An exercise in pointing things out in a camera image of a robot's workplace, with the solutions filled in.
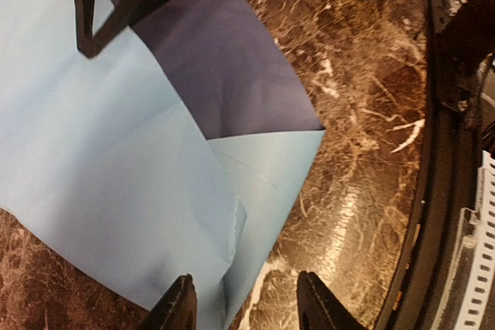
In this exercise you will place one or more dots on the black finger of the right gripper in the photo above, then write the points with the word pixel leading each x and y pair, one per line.
pixel 115 23
pixel 84 16

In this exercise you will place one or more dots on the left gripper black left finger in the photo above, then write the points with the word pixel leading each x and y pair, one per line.
pixel 176 309

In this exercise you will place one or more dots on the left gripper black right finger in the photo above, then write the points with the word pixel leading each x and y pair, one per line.
pixel 318 308

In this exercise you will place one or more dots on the blue wrapping paper sheet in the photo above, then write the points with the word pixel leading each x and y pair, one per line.
pixel 178 150

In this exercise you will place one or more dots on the white slotted cable duct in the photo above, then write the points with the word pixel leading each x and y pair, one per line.
pixel 482 271

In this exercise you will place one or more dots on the black front frame rail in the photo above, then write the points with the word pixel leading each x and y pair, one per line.
pixel 430 282

